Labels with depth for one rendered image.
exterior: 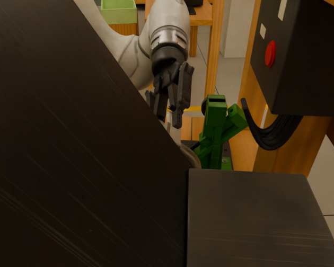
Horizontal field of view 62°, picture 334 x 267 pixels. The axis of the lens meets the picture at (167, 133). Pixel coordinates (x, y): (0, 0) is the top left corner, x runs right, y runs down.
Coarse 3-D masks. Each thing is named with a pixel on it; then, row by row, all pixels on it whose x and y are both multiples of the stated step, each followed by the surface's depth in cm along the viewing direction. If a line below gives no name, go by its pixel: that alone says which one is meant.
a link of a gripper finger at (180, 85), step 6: (186, 66) 55; (192, 66) 56; (180, 72) 55; (192, 72) 56; (180, 78) 54; (186, 78) 54; (180, 84) 53; (186, 84) 54; (180, 90) 53; (186, 90) 53; (180, 96) 52; (186, 96) 53; (180, 102) 51; (186, 108) 53
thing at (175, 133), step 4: (168, 112) 52; (168, 116) 52; (168, 120) 51; (172, 128) 51; (172, 132) 50; (176, 132) 51; (172, 136) 50; (176, 136) 51; (180, 136) 52; (176, 140) 50; (180, 140) 51; (180, 144) 51
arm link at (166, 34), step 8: (160, 32) 62; (168, 32) 62; (176, 32) 62; (152, 40) 63; (160, 40) 61; (168, 40) 60; (176, 40) 61; (184, 40) 63; (152, 48) 62; (160, 48) 62; (176, 48) 62; (184, 48) 62; (152, 56) 64; (184, 56) 64
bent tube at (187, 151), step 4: (164, 124) 50; (168, 124) 50; (168, 128) 49; (168, 132) 49; (180, 148) 51; (184, 148) 52; (188, 148) 53; (184, 152) 52; (188, 152) 53; (192, 152) 54; (188, 156) 53; (192, 156) 53; (196, 156) 54; (188, 160) 53; (192, 160) 53; (196, 160) 54; (192, 164) 54; (196, 164) 54; (200, 164) 56
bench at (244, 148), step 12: (192, 120) 119; (180, 132) 112; (192, 132) 112; (240, 132) 112; (240, 144) 106; (252, 144) 106; (240, 156) 100; (252, 156) 100; (240, 168) 95; (252, 168) 95
